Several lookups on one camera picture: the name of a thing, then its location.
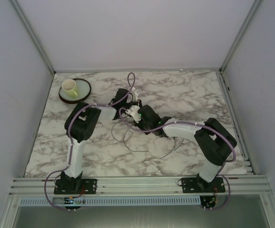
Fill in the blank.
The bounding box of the black thin wire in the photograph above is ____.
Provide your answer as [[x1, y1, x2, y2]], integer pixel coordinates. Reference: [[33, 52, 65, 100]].
[[111, 118, 185, 159]]

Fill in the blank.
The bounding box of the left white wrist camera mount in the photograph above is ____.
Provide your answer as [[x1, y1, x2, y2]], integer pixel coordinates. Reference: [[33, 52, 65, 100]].
[[131, 87, 141, 102]]

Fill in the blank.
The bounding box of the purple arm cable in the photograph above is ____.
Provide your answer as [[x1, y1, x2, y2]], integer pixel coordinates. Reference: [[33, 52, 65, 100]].
[[43, 72, 136, 212], [118, 107, 237, 211]]

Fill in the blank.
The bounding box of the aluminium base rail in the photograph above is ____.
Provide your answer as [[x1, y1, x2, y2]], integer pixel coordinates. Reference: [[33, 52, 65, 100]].
[[9, 175, 272, 197]]

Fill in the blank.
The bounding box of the white plate with dark rim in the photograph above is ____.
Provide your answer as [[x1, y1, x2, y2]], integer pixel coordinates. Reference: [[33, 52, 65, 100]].
[[58, 78, 92, 104]]

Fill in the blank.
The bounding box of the right aluminium frame post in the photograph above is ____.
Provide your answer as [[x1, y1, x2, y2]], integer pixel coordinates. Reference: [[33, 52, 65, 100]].
[[219, 0, 265, 74]]

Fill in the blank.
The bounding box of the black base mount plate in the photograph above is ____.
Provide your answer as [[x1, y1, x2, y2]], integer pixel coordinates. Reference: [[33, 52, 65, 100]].
[[180, 176, 226, 193], [54, 179, 97, 195]]

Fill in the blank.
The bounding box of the yellow-green mug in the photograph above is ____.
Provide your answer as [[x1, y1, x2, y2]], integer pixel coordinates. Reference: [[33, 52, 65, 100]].
[[61, 79, 79, 98]]

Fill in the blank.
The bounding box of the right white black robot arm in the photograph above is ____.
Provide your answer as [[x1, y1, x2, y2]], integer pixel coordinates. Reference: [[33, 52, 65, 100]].
[[126, 105, 237, 192]]

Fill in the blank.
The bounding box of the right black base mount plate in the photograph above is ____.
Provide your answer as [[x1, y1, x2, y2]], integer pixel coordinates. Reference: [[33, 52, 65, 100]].
[[180, 176, 226, 193]]

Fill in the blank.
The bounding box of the blue slotted cable duct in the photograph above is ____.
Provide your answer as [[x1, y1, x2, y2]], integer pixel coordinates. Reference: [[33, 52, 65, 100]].
[[19, 196, 201, 207]]

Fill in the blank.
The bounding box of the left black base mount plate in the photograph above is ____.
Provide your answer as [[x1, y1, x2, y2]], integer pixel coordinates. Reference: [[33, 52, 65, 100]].
[[54, 179, 97, 195]]

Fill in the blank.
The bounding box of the left aluminium frame post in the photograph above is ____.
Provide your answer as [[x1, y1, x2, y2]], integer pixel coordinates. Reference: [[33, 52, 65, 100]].
[[9, 0, 56, 76]]

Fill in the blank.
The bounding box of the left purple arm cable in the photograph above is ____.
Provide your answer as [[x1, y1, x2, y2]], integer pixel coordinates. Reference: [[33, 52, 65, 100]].
[[43, 72, 136, 212]]

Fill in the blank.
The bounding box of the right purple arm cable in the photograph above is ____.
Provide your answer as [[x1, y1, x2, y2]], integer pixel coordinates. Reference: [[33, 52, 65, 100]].
[[118, 107, 237, 211]]

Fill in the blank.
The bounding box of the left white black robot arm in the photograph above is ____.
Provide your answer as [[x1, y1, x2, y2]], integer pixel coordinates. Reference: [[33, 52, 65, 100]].
[[55, 88, 139, 192]]

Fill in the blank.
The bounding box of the aluminium frame post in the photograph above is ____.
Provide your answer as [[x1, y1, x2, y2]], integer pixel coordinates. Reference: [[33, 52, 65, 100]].
[[219, 0, 265, 74], [9, 0, 56, 76]]

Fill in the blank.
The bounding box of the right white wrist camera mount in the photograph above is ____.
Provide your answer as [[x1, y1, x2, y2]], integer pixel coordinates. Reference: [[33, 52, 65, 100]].
[[125, 105, 141, 124]]

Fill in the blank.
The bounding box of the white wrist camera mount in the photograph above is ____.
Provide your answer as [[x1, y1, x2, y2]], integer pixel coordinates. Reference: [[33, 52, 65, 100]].
[[131, 87, 141, 102], [125, 105, 141, 124]]

